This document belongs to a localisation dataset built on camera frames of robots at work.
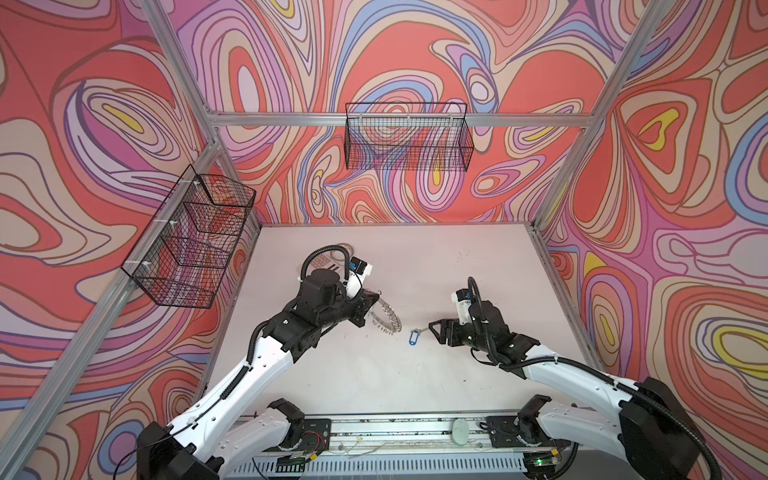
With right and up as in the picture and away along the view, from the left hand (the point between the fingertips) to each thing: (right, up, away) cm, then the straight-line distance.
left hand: (381, 295), depth 73 cm
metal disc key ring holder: (+2, -10, +10) cm, 14 cm away
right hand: (+17, -12, +12) cm, 24 cm away
